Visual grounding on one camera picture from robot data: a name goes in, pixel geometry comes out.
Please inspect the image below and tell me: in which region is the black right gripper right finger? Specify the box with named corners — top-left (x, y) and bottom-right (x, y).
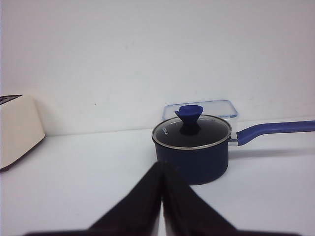
top-left (162, 163), bottom-right (244, 236)

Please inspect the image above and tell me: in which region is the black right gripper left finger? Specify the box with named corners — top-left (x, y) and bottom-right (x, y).
top-left (27, 162), bottom-right (163, 236)

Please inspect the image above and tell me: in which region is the dark blue saucepan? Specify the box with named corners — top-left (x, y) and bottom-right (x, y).
top-left (154, 120), bottom-right (315, 185)

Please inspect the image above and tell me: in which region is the glass lid blue knob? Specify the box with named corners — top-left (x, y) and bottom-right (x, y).
top-left (152, 105), bottom-right (232, 150)

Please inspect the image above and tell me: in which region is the clear plastic food container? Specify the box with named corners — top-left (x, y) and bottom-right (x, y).
top-left (162, 99), bottom-right (240, 138)

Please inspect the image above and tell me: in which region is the cream white toaster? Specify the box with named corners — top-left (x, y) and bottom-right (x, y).
top-left (0, 94), bottom-right (45, 171)

